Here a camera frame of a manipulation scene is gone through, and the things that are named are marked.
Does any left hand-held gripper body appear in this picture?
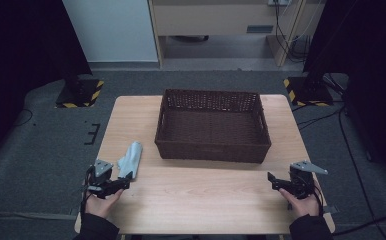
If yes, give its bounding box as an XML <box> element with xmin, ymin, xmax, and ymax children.
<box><xmin>84</xmin><ymin>159</ymin><xmax>117</xmax><ymax>200</ymax></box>

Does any white cabinet panel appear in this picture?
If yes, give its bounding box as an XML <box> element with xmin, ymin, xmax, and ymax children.
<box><xmin>61</xmin><ymin>0</ymin><xmax>159</xmax><ymax>63</ymax></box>

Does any hanging white cable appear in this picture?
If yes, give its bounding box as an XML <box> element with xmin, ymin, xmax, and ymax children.
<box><xmin>290</xmin><ymin>0</ymin><xmax>325</xmax><ymax>43</ymax></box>

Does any brown woven basket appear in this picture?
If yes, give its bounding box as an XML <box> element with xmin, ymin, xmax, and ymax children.
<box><xmin>154</xmin><ymin>88</ymin><xmax>272</xmax><ymax>164</ymax></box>

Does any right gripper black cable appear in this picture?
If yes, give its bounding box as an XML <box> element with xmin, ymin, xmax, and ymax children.
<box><xmin>310</xmin><ymin>183</ymin><xmax>325</xmax><ymax>216</ymax></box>

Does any person's left hand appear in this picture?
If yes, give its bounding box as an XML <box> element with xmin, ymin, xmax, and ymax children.
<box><xmin>85</xmin><ymin>188</ymin><xmax>125</xmax><ymax>219</ymax></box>

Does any light wooden desk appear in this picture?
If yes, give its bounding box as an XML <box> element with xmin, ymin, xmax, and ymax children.
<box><xmin>147</xmin><ymin>0</ymin><xmax>307</xmax><ymax>68</ymax></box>

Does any hanging black cable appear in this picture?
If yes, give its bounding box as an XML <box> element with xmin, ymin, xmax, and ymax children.
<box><xmin>273</xmin><ymin>0</ymin><xmax>312</xmax><ymax>64</ymax></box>

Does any light blue cloth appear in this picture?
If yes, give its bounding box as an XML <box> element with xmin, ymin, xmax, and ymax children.
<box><xmin>116</xmin><ymin>141</ymin><xmax>144</xmax><ymax>180</ymax></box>

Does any person's right hand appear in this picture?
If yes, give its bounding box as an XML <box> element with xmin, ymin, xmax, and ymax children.
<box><xmin>278</xmin><ymin>188</ymin><xmax>320</xmax><ymax>219</ymax></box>

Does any black curtain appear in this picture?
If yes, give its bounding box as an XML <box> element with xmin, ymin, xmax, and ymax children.
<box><xmin>0</xmin><ymin>0</ymin><xmax>93</xmax><ymax>168</ymax></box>
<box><xmin>302</xmin><ymin>0</ymin><xmax>386</xmax><ymax>188</ymax></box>

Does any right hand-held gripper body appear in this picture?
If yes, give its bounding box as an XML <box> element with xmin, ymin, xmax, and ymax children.
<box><xmin>289</xmin><ymin>160</ymin><xmax>329</xmax><ymax>200</ymax></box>

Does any black round object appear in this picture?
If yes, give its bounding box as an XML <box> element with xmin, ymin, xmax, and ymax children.
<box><xmin>171</xmin><ymin>34</ymin><xmax>211</xmax><ymax>43</ymax></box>

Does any black yellow striped stand base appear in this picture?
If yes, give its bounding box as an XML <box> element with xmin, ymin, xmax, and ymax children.
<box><xmin>283</xmin><ymin>76</ymin><xmax>335</xmax><ymax>108</ymax></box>
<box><xmin>54</xmin><ymin>78</ymin><xmax>105</xmax><ymax>109</ymax></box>

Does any black floor cable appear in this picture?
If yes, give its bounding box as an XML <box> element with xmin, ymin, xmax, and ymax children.
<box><xmin>12</xmin><ymin>108</ymin><xmax>34</xmax><ymax>128</ymax></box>
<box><xmin>338</xmin><ymin>104</ymin><xmax>382</xmax><ymax>240</ymax></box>
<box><xmin>330</xmin><ymin>213</ymin><xmax>386</xmax><ymax>238</ymax></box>
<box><xmin>295</xmin><ymin>107</ymin><xmax>345</xmax><ymax>130</ymax></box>

